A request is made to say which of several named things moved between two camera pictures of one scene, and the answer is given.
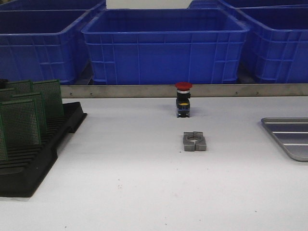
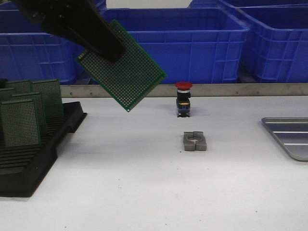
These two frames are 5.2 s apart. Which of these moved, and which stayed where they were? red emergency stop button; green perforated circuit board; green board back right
Moved: green perforated circuit board
Stayed: green board back right; red emergency stop button
